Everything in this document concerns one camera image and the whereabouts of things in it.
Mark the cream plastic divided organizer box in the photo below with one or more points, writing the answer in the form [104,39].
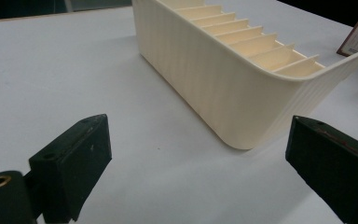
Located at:
[217,77]

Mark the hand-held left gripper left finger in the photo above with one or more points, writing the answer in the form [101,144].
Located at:
[71,161]

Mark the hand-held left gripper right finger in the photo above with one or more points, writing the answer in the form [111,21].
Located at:
[332,165]

